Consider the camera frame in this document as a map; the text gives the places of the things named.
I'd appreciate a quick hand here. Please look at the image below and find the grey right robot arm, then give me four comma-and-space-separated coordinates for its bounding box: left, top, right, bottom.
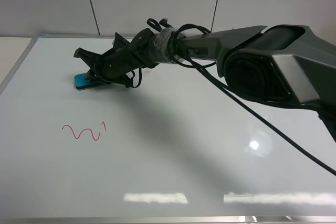
74, 19, 335, 136

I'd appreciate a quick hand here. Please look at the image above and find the teal whiteboard eraser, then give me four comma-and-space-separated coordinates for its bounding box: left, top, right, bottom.
74, 73, 110, 90

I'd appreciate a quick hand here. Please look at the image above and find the white aluminium-framed whiteboard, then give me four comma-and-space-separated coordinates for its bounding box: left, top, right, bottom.
1, 36, 335, 223

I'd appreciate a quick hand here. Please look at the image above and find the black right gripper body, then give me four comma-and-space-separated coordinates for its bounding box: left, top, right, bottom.
92, 28, 158, 88

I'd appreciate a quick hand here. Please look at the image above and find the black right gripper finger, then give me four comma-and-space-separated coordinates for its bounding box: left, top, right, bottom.
85, 69, 101, 80
73, 48, 101, 70

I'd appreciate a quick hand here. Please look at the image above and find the red marker squiggle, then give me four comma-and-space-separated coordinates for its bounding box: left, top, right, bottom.
61, 121, 107, 141

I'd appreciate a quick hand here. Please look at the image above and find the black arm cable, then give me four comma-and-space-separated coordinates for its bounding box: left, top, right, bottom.
145, 17, 336, 176

